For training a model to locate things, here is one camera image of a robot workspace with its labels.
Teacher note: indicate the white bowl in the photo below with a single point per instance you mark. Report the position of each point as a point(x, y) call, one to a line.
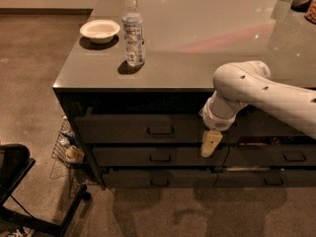
point(100, 31)

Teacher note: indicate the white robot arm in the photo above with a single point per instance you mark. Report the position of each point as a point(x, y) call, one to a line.
point(240, 84)

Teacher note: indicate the brown woven object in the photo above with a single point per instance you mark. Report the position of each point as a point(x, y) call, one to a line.
point(310, 14)

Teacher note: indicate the clear plastic water bottle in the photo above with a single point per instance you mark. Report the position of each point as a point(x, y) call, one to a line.
point(133, 34)

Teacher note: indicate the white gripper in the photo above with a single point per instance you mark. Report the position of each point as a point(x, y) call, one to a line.
point(214, 121)

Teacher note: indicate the wire mesh basket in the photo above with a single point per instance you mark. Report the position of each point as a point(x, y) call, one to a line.
point(69, 161)

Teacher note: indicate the dark cabinet frame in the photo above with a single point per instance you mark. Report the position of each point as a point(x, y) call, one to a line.
point(81, 102)

